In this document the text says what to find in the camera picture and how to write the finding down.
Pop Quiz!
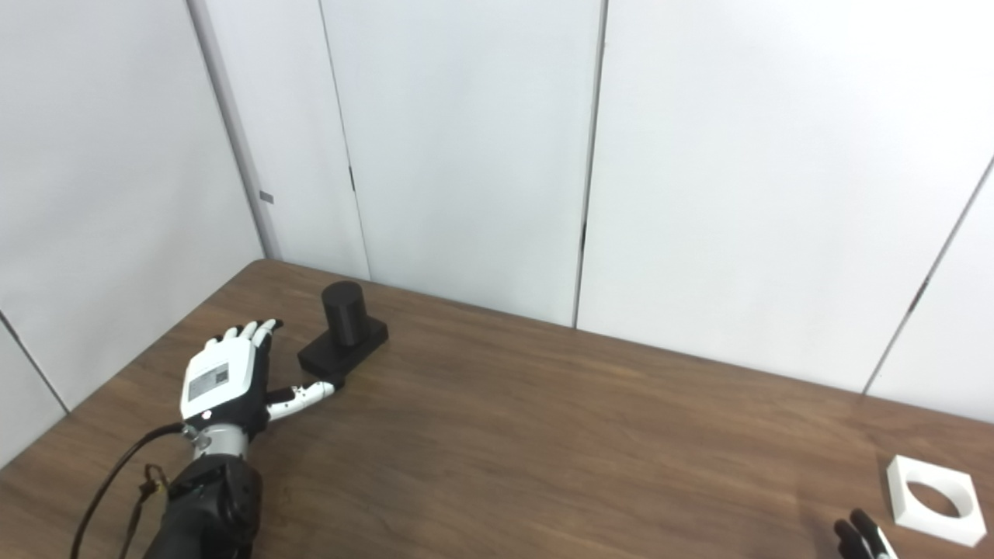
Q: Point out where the grey wall corner post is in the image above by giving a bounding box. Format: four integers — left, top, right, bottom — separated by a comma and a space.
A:
186, 0, 282, 261

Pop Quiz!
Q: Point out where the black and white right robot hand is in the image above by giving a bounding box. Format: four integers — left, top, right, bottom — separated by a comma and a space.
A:
834, 509, 900, 559

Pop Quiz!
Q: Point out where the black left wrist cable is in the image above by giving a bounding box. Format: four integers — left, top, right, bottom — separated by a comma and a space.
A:
70, 423, 187, 559

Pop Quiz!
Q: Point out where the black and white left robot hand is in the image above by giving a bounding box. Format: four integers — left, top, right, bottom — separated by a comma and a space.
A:
180, 318, 336, 436

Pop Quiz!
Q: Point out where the white square piece with hole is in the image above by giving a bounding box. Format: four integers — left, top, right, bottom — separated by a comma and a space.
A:
886, 455, 987, 547

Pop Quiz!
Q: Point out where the black peg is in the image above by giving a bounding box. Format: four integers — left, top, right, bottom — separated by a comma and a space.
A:
297, 281, 389, 387

